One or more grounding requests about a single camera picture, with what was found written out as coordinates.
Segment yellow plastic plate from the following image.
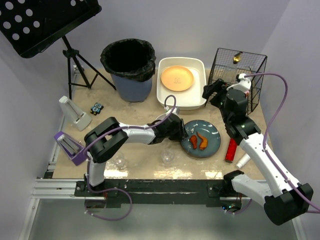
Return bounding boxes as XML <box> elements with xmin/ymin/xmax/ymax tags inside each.
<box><xmin>160</xmin><ymin>65</ymin><xmax>194</xmax><ymax>92</ymax></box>

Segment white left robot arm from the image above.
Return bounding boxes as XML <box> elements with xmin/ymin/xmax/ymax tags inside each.
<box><xmin>83</xmin><ymin>113</ymin><xmax>188</xmax><ymax>187</ymax></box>

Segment left orange chicken piece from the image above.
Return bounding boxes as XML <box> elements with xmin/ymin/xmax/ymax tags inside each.
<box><xmin>189</xmin><ymin>135</ymin><xmax>198</xmax><ymax>150</ymax></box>

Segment white plastic tube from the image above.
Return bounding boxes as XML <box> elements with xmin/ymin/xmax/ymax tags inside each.
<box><xmin>235</xmin><ymin>153</ymin><xmax>251</xmax><ymax>170</ymax></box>

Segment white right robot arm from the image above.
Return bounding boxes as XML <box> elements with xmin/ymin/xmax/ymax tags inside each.
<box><xmin>202</xmin><ymin>78</ymin><xmax>314</xmax><ymax>226</ymax></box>

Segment right orange chicken piece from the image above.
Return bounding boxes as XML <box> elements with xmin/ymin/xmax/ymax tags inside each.
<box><xmin>196</xmin><ymin>132</ymin><xmax>208</xmax><ymax>151</ymax></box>

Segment blue trash bin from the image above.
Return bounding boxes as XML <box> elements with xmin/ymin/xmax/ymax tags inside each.
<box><xmin>111</xmin><ymin>74</ymin><xmax>153</xmax><ymax>103</ymax></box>

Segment clear wine glass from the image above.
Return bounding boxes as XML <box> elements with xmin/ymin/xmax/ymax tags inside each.
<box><xmin>161</xmin><ymin>149</ymin><xmax>175</xmax><ymax>166</ymax></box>
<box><xmin>112</xmin><ymin>151</ymin><xmax>126</xmax><ymax>170</ymax></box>

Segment small white green bowl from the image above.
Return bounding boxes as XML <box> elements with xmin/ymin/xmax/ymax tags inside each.
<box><xmin>155</xmin><ymin>113</ymin><xmax>171</xmax><ymax>122</ymax></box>

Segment white metronome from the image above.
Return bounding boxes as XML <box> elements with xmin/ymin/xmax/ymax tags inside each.
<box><xmin>59</xmin><ymin>95</ymin><xmax>92</xmax><ymax>131</ymax></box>

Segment red glitter tube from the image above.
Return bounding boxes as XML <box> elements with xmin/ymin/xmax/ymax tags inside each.
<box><xmin>224</xmin><ymin>138</ymin><xmax>237</xmax><ymax>163</ymax></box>

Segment purple metronome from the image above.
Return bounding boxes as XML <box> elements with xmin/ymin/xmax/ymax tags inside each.
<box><xmin>54</xmin><ymin>131</ymin><xmax>87</xmax><ymax>166</ymax></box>

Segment right clear wine glass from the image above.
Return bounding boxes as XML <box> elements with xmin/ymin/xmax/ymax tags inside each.
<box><xmin>161</xmin><ymin>149</ymin><xmax>175</xmax><ymax>166</ymax></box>

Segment black wire basket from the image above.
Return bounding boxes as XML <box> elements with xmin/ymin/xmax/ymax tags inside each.
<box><xmin>208</xmin><ymin>47</ymin><xmax>268</xmax><ymax>114</ymax></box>

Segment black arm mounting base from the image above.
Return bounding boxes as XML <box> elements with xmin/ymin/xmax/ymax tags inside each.
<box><xmin>74</xmin><ymin>178</ymin><xmax>245</xmax><ymax>208</ymax></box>

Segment white plastic tub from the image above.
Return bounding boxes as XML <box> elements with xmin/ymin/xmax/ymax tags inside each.
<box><xmin>156</xmin><ymin>57</ymin><xmax>207</xmax><ymax>110</ymax></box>

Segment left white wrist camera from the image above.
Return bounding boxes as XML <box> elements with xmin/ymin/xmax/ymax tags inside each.
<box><xmin>164</xmin><ymin>106</ymin><xmax>180</xmax><ymax>116</ymax></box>

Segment blue ceramic plate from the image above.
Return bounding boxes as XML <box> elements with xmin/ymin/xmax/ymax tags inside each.
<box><xmin>180</xmin><ymin>119</ymin><xmax>221</xmax><ymax>159</ymax></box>

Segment left clear wine glass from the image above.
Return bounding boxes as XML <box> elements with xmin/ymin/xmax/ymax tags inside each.
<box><xmin>112</xmin><ymin>151</ymin><xmax>126</xmax><ymax>170</ymax></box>

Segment black music stand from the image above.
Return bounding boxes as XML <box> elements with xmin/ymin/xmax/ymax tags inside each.
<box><xmin>0</xmin><ymin>0</ymin><xmax>114</xmax><ymax>97</ymax></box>

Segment black trash bag liner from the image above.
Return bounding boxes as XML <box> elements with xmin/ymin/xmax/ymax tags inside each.
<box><xmin>100</xmin><ymin>38</ymin><xmax>156</xmax><ymax>82</ymax></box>

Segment orange chicken piece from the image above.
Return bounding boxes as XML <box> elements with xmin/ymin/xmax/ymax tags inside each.
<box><xmin>196</xmin><ymin>132</ymin><xmax>208</xmax><ymax>151</ymax></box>
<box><xmin>189</xmin><ymin>135</ymin><xmax>198</xmax><ymax>150</ymax></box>

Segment blue owl number magnet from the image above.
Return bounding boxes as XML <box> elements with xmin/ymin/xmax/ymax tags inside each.
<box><xmin>90</xmin><ymin>102</ymin><xmax>104</xmax><ymax>116</ymax></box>

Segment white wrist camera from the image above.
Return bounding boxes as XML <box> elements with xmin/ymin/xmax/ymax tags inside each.
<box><xmin>164</xmin><ymin>106</ymin><xmax>180</xmax><ymax>116</ymax></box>
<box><xmin>226</xmin><ymin>73</ymin><xmax>252</xmax><ymax>93</ymax></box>

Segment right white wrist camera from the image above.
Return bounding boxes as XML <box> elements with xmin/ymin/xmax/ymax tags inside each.
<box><xmin>226</xmin><ymin>73</ymin><xmax>252</xmax><ymax>93</ymax></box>

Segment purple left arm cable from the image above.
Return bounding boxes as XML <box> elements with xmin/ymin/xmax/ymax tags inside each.
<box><xmin>83</xmin><ymin>95</ymin><xmax>177</xmax><ymax>220</ymax></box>

